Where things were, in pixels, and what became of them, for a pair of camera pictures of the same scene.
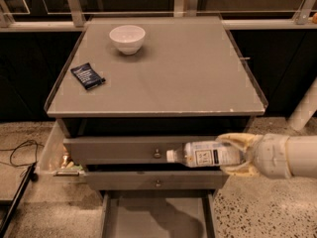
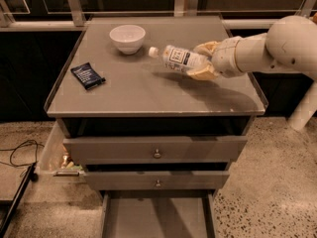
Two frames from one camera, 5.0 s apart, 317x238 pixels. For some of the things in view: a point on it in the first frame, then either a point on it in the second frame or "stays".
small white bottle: (205, 155) to (179, 59)
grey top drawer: (126, 150) stays
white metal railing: (183, 6) stays
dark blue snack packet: (87, 76) stays
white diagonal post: (305, 110) stays
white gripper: (271, 156) to (226, 59)
